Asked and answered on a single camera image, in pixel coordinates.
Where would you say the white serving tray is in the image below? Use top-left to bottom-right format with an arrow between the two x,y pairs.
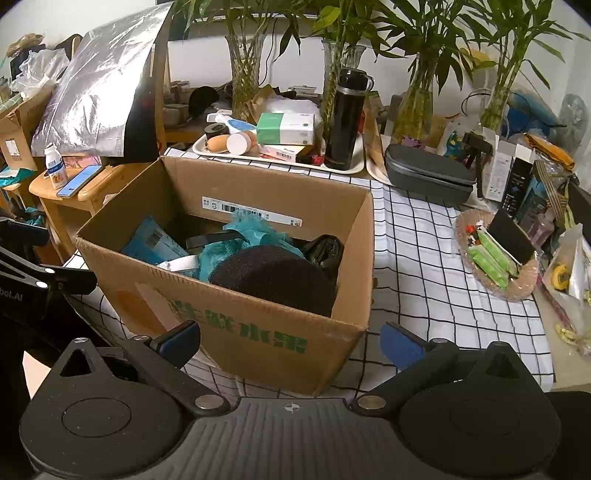
191,134 -> 366,175

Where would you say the green white tissue box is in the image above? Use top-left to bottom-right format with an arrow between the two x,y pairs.
256,113 -> 315,146

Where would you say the woven basket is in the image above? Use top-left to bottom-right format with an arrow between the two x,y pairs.
455,209 -> 539,301

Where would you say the cardboard box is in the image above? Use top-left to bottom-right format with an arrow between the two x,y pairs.
75,157 -> 375,396

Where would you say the grey zippered hard case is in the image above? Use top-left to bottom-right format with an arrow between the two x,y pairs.
385,144 -> 476,205

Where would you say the blue wet wipes pack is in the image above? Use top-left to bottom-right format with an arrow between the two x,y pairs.
121,216 -> 188,265

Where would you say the white red flat box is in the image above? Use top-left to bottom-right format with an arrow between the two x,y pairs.
259,145 -> 311,163

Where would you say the black garbage bag roll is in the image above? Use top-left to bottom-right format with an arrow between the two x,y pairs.
301,234 -> 345,282

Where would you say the blue white lotion tube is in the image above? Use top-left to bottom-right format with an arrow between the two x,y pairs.
206,110 -> 256,134

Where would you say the green tissue pack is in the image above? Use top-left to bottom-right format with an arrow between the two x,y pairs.
467,225 -> 519,290

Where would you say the white pill bottle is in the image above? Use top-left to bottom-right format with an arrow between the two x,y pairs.
44,143 -> 68,190

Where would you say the silver foil bag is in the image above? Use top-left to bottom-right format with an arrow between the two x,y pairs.
31,3 -> 171,157

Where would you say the black foam sponge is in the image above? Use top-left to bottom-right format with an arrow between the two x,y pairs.
209,245 -> 337,317

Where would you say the bamboo plant glass vase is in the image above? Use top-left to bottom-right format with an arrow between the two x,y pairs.
373,1 -> 484,147

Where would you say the black thermos bottle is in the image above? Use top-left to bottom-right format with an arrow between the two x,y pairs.
325,68 -> 374,171

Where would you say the teal mesh bath loofah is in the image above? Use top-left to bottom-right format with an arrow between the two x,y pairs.
197,214 -> 304,282

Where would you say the smartphone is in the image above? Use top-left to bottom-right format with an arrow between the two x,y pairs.
56,165 -> 103,199

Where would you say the brown paper bag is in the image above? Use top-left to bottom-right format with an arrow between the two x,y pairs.
363,90 -> 388,176

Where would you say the left bamboo vase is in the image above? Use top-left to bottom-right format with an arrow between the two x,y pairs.
173,0 -> 308,121

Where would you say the black white checkered tablecloth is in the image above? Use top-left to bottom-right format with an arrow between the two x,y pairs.
64,146 -> 555,407

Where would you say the tan egg shaped pouch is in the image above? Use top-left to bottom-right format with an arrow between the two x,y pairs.
206,134 -> 229,153

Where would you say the wooden side table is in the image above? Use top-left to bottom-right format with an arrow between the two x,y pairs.
29,163 -> 148,262

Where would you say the black tape roll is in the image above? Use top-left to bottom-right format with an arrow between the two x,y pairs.
204,122 -> 229,140

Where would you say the white capped orange jar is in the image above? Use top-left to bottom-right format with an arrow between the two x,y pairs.
226,131 -> 256,156

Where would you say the far right bamboo vase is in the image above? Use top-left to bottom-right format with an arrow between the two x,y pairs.
462,1 -> 590,132

